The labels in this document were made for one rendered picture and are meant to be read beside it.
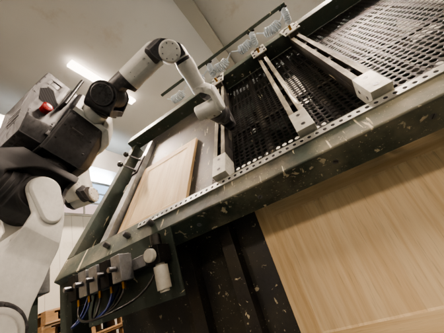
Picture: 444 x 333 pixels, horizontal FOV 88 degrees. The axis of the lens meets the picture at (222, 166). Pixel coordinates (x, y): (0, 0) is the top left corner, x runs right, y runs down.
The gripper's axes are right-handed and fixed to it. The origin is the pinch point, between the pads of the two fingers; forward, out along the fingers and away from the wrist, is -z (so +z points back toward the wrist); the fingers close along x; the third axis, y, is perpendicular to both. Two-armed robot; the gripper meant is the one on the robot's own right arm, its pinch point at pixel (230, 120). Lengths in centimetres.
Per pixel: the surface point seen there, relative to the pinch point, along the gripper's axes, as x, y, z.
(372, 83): -26, -52, 27
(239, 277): -68, 18, 22
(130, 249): -41, 50, 38
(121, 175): 17, 98, -19
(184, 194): -28.1, 27.7, 22.1
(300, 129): -28.7, -27.2, 30.1
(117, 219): -22, 74, 18
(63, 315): -55, 101, 38
